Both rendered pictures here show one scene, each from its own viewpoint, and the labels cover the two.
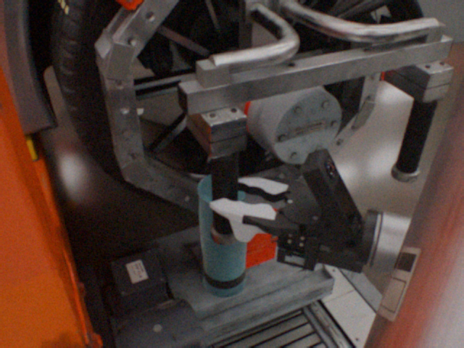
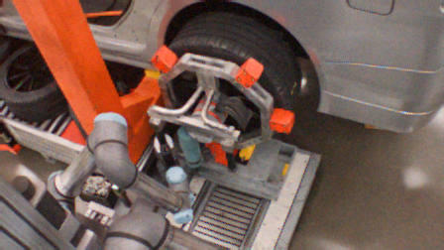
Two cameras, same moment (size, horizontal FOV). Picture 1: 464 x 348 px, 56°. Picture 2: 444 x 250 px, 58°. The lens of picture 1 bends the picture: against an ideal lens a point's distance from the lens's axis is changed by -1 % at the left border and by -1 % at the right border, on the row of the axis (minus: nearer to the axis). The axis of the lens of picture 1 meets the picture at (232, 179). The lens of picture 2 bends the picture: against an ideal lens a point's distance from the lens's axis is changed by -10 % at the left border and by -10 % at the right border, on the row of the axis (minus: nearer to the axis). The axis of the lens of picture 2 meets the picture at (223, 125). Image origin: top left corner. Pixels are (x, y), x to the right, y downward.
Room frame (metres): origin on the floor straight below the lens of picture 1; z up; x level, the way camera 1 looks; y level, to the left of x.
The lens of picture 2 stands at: (0.05, -1.16, 2.38)
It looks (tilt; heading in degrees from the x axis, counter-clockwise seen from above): 52 degrees down; 57
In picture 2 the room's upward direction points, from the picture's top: 11 degrees counter-clockwise
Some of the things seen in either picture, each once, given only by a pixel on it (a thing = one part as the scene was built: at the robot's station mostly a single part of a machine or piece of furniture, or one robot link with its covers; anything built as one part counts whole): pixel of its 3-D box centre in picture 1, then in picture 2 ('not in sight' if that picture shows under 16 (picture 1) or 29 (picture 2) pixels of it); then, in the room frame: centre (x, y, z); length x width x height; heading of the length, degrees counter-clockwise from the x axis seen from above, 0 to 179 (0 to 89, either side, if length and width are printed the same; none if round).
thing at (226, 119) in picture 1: (214, 119); (159, 118); (0.49, 0.02, 0.93); 0.09 x 0.05 x 0.05; 25
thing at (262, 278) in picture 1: (222, 232); (240, 142); (0.91, 0.03, 0.32); 0.40 x 0.30 x 0.28; 115
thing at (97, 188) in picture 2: not in sight; (98, 188); (0.11, 0.23, 0.51); 0.20 x 0.14 x 0.13; 123
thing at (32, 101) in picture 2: not in sight; (43, 77); (0.27, 1.43, 0.39); 0.66 x 0.66 x 0.24
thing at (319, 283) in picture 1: (234, 272); (248, 162); (0.92, -0.01, 0.13); 0.50 x 0.36 x 0.10; 115
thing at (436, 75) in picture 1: (417, 73); (230, 139); (0.64, -0.29, 0.93); 0.09 x 0.05 x 0.05; 25
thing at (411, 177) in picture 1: (415, 137); (230, 159); (0.61, -0.30, 0.83); 0.04 x 0.04 x 0.16
